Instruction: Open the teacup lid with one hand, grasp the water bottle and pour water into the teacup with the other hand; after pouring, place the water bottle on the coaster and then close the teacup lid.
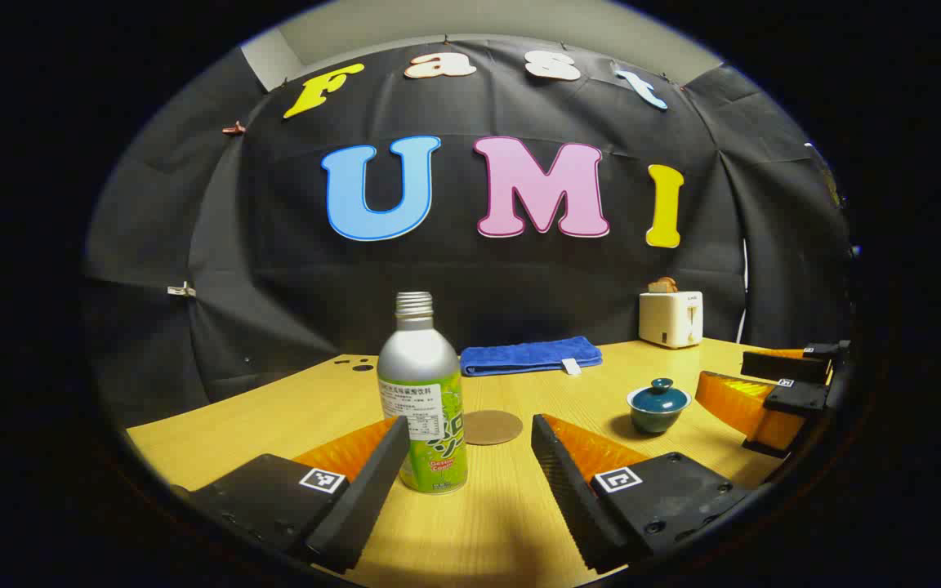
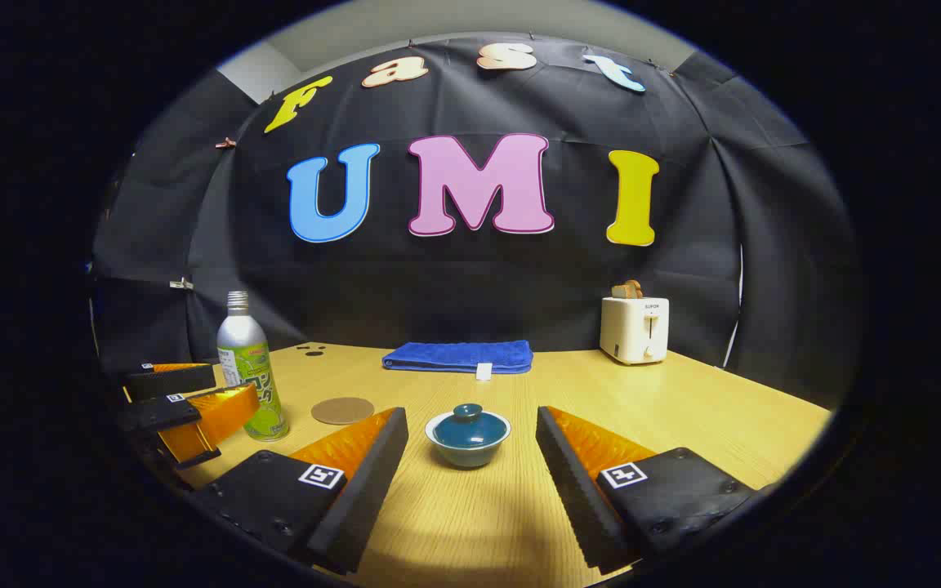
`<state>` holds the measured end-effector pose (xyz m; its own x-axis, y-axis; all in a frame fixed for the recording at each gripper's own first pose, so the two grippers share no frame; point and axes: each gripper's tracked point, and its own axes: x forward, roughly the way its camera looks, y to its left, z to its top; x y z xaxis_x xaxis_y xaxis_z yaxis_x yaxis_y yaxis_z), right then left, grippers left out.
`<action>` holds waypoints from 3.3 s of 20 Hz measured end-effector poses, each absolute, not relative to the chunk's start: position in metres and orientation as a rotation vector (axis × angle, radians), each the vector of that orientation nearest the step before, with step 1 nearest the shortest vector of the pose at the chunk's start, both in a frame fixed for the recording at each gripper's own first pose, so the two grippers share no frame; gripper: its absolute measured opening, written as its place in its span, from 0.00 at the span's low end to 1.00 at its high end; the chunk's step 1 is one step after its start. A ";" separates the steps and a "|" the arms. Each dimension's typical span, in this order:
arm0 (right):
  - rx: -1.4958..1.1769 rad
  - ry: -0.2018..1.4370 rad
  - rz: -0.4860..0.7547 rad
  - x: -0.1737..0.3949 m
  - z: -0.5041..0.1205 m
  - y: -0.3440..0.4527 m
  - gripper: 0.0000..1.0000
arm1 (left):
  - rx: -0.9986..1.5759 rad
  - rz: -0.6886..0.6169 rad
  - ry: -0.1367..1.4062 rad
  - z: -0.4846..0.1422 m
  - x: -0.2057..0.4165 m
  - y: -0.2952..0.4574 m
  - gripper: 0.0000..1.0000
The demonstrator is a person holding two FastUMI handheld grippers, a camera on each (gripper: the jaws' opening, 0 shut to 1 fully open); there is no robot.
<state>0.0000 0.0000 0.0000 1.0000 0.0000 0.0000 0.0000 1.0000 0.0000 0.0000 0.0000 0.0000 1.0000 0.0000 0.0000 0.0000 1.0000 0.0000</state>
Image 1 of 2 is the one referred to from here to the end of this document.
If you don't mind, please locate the black backdrop cloth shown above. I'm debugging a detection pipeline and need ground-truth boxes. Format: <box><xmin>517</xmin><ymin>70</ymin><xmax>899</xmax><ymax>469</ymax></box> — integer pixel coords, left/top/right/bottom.
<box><xmin>83</xmin><ymin>33</ymin><xmax>855</xmax><ymax>425</ymax></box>

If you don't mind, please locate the silver green water bottle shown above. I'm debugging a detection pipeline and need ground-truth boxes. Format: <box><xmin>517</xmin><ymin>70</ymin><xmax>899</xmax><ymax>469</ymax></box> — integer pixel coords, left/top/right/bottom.
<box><xmin>377</xmin><ymin>292</ymin><xmax>469</xmax><ymax>495</ymax></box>

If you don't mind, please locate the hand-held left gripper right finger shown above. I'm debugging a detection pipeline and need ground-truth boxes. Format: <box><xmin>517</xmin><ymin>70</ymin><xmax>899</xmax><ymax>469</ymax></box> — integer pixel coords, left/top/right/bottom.
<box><xmin>530</xmin><ymin>412</ymin><xmax>755</xmax><ymax>575</ymax></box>

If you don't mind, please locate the blue folded towel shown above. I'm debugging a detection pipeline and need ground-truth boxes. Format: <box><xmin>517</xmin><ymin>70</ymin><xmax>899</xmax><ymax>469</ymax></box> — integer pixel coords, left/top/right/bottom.
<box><xmin>460</xmin><ymin>336</ymin><xmax>604</xmax><ymax>377</ymax></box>

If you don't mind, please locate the round brown coaster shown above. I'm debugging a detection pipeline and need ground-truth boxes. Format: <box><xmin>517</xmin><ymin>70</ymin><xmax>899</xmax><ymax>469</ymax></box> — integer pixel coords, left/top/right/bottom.
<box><xmin>463</xmin><ymin>410</ymin><xmax>524</xmax><ymax>446</ymax></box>

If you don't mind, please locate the white toaster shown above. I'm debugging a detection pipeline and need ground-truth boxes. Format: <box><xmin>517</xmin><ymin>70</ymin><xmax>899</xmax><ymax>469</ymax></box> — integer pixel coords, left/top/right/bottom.
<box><xmin>639</xmin><ymin>291</ymin><xmax>704</xmax><ymax>350</ymax></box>

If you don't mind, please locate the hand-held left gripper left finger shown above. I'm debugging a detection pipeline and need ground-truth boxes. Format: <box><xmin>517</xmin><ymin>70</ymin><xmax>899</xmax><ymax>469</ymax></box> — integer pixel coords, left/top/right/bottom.
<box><xmin>189</xmin><ymin>415</ymin><xmax>412</xmax><ymax>575</ymax></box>

